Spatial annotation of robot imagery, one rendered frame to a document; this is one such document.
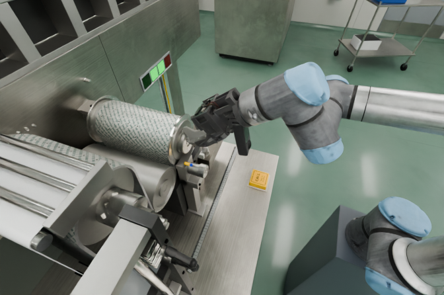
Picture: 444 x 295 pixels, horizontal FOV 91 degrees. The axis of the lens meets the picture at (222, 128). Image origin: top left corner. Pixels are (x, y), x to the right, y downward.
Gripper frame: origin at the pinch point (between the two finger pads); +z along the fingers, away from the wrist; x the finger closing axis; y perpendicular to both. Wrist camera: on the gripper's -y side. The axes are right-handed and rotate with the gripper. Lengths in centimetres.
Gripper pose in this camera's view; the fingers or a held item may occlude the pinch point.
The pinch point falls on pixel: (193, 139)
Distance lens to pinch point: 60.2
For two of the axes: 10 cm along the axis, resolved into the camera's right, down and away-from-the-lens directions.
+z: -7.2, 2.7, 6.4
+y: -6.1, -6.9, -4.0
